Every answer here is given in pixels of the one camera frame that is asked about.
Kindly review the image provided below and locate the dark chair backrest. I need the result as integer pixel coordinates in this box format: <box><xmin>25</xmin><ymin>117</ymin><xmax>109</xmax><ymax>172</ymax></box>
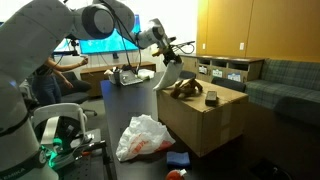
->
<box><xmin>179</xmin><ymin>69</ymin><xmax>198</xmax><ymax>81</ymax></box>
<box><xmin>211</xmin><ymin>76</ymin><xmax>247</xmax><ymax>94</ymax></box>

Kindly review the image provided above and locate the black swivel chair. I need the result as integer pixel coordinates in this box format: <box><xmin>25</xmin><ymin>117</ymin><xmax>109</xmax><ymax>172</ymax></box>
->
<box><xmin>54</xmin><ymin>70</ymin><xmax>98</xmax><ymax>117</ymax></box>

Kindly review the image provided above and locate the cup with pens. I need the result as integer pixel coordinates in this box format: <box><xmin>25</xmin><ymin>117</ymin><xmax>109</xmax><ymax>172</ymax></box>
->
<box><xmin>111</xmin><ymin>66</ymin><xmax>122</xmax><ymax>85</ymax></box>

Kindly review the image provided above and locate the white crumpled item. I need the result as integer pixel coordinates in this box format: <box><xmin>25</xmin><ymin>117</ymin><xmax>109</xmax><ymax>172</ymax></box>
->
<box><xmin>137</xmin><ymin>68</ymin><xmax>156</xmax><ymax>81</ymax></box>

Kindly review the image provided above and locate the brown plush animal toy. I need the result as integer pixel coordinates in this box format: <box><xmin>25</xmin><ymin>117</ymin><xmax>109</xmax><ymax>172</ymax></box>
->
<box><xmin>169</xmin><ymin>78</ymin><xmax>204</xmax><ymax>100</ymax></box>

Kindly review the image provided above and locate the orange plush toy with tag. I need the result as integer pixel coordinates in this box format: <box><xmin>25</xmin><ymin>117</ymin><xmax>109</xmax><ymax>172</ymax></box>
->
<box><xmin>165</xmin><ymin>168</ymin><xmax>188</xmax><ymax>180</ymax></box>

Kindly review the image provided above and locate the large wall display screen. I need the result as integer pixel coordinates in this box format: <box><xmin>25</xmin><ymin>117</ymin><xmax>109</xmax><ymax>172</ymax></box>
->
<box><xmin>53</xmin><ymin>13</ymin><xmax>142</xmax><ymax>56</ymax></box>

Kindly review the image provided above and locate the white knitted towel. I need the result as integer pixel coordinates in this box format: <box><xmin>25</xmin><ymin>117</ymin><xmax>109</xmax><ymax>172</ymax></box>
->
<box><xmin>152</xmin><ymin>60</ymin><xmax>184</xmax><ymax>92</ymax></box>

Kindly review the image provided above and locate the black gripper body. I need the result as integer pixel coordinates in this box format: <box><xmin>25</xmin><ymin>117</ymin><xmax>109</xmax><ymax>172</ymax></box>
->
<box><xmin>159</xmin><ymin>42</ymin><xmax>183</xmax><ymax>65</ymax></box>

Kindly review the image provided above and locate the blue cloth pad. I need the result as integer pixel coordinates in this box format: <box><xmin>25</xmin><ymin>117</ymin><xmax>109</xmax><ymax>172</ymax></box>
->
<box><xmin>166</xmin><ymin>151</ymin><xmax>191</xmax><ymax>168</ymax></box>

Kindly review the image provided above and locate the wooden cubby shelf unit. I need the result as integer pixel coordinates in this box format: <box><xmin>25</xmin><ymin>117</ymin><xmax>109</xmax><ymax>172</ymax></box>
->
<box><xmin>179</xmin><ymin>54</ymin><xmax>266</xmax><ymax>83</ymax></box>

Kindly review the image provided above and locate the yellow wrist camera mount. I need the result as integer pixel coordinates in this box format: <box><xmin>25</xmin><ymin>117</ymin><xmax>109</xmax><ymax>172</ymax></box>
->
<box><xmin>151</xmin><ymin>47</ymin><xmax>165</xmax><ymax>58</ymax></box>

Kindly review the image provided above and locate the person in dark clothes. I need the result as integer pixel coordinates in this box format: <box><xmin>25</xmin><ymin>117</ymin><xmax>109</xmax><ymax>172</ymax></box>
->
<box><xmin>30</xmin><ymin>54</ymin><xmax>90</xmax><ymax>107</ymax></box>

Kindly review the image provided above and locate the camera on tripod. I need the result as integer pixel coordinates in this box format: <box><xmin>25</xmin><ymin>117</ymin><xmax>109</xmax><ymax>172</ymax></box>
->
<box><xmin>68</xmin><ymin>37</ymin><xmax>82</xmax><ymax>58</ymax></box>

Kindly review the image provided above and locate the large cardboard box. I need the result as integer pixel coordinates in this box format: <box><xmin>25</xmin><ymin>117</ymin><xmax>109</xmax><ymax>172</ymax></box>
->
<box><xmin>156</xmin><ymin>78</ymin><xmax>249</xmax><ymax>158</ymax></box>

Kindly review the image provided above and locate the white plastic bag red print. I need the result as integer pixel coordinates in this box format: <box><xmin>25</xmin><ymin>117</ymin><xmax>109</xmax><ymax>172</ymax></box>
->
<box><xmin>115</xmin><ymin>114</ymin><xmax>177</xmax><ymax>163</ymax></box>

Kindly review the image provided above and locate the grey sofa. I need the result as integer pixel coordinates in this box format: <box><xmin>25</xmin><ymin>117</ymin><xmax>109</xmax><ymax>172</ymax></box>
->
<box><xmin>244</xmin><ymin>58</ymin><xmax>320</xmax><ymax>127</ymax></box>

